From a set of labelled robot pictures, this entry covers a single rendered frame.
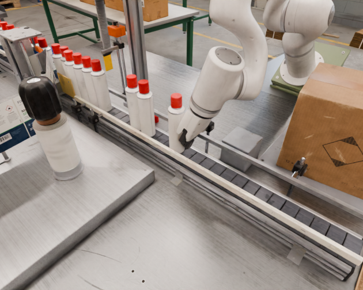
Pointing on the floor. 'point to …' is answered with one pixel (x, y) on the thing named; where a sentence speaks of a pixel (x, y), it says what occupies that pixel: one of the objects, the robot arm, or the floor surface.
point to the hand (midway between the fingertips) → (187, 141)
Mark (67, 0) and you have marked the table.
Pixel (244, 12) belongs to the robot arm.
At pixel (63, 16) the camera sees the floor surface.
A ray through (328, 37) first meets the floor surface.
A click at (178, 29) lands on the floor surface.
